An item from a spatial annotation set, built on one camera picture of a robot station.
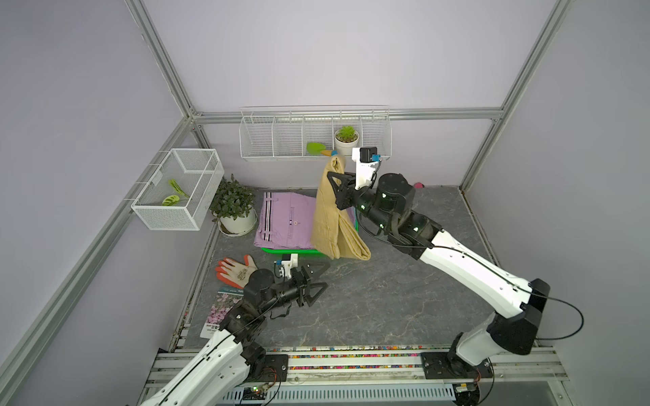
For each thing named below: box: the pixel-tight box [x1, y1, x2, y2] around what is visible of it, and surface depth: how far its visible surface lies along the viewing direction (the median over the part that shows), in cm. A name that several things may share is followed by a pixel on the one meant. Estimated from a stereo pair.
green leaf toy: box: [161, 178, 191, 207], surface depth 77 cm
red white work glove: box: [214, 254, 259, 289], surface depth 96 cm
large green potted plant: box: [209, 173, 259, 237], surface depth 93 cm
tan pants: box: [310, 155, 372, 262], surface depth 71 cm
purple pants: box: [253, 192, 318, 250], surface depth 96 cm
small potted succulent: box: [334, 125, 360, 156], surface depth 93 cm
